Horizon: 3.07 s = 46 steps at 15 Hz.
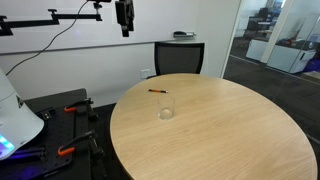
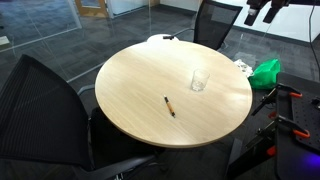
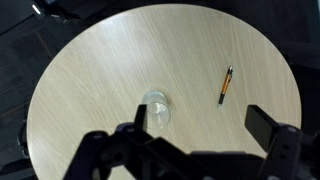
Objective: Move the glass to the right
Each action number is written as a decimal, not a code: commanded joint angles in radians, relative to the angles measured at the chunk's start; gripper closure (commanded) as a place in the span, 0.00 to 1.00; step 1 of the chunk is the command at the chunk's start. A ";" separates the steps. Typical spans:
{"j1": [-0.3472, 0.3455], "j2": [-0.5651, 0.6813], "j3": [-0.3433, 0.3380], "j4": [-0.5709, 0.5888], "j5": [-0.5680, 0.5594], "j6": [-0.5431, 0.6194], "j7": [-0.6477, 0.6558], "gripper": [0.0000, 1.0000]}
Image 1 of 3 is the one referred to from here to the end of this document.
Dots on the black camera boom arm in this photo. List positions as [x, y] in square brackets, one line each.
[40, 22]

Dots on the orange and black pen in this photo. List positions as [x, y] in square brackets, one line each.
[157, 90]

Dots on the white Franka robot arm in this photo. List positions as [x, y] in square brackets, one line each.
[15, 123]

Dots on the white wall outlet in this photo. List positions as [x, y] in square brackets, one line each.
[145, 73]

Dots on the clear drinking glass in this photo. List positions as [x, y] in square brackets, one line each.
[166, 108]

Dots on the black mesh office chair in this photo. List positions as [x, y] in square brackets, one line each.
[179, 58]

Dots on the black power strip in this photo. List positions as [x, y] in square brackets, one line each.
[46, 114]

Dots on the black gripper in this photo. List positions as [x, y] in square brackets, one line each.
[124, 11]

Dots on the black whiteboard eraser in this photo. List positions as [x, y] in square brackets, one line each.
[180, 33]

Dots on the white office cabinet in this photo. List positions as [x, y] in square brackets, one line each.
[289, 59]
[256, 50]

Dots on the dark office desk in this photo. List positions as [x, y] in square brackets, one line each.
[260, 21]

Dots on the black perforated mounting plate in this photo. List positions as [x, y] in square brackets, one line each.
[60, 133]

